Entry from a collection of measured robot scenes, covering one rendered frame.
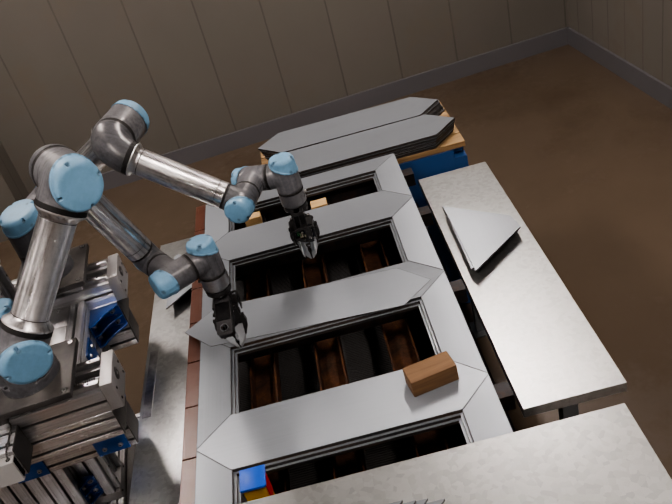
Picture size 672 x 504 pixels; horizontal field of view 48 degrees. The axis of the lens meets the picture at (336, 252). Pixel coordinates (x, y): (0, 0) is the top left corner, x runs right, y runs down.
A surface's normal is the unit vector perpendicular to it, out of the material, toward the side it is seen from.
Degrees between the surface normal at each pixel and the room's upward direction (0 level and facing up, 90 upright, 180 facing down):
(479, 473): 0
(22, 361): 96
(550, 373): 0
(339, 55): 90
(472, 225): 0
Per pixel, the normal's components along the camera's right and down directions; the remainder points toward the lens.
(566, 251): -0.23, -0.80
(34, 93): 0.21, 0.52
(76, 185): 0.66, 0.19
